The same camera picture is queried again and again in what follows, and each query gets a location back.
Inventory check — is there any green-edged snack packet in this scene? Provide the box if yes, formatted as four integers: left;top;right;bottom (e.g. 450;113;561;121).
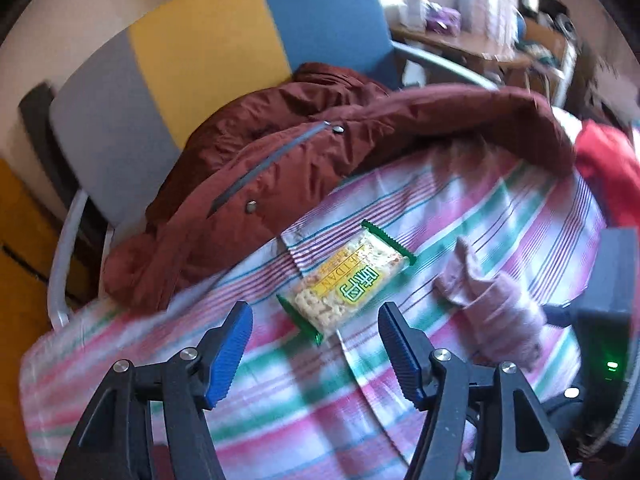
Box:
276;219;417;347

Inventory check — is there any maroon padded jacket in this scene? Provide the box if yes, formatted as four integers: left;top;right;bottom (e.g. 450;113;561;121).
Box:
102;62;576;313

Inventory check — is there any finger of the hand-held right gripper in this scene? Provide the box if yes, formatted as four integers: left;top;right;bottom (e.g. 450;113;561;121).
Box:
542;304;583;328

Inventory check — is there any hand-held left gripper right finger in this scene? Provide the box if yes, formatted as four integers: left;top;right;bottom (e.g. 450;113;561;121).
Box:
378;301;571;480

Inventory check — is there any purple packet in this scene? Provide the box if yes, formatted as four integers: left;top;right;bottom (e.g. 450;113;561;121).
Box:
425;7;461;36

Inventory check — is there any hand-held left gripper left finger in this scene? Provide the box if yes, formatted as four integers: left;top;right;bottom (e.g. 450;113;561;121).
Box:
55;301;254;480

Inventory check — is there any wooden desk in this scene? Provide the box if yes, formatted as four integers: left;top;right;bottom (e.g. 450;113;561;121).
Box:
390;25;576;106

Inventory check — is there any red fleece cloth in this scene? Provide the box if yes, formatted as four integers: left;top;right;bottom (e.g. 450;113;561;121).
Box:
574;120;640;231

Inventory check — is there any black rolled mat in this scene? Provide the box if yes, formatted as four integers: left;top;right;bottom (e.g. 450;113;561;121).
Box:
19;82;108;261

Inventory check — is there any striped bed sheet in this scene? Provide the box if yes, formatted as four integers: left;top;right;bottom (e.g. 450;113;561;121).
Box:
20;137;631;480

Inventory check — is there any pink patterned curtain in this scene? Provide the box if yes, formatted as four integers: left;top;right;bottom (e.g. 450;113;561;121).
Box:
450;0;521;56

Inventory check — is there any white bottle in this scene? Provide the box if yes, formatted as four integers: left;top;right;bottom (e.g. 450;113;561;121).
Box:
402;0;426;28

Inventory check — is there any grey yellow blue chair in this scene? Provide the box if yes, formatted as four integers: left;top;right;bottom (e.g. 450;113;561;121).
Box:
47;0;501;331

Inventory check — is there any wooden wardrobe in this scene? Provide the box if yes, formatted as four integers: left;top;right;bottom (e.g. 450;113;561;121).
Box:
0;160;91;480

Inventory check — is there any pink knit glove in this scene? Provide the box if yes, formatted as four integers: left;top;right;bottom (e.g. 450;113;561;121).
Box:
434;236;548;373

